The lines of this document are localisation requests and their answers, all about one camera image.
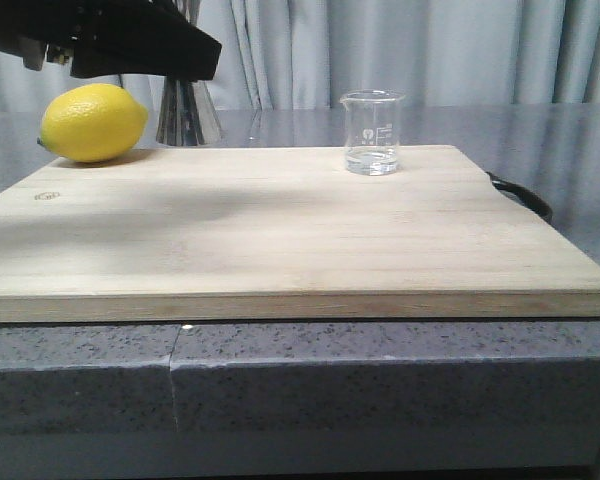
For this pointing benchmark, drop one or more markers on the clear glass beaker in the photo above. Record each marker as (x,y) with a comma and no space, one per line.
(372,131)

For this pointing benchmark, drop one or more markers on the grey curtain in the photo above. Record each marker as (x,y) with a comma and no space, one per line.
(306,54)

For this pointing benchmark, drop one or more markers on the yellow lemon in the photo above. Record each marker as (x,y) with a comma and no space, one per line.
(92,123)

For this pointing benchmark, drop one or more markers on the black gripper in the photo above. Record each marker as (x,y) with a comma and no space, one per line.
(108,38)

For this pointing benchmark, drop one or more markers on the wooden cutting board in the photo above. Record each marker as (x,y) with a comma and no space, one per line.
(279,233)

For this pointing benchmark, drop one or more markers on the steel double jigger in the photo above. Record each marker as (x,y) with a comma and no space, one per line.
(185,120)

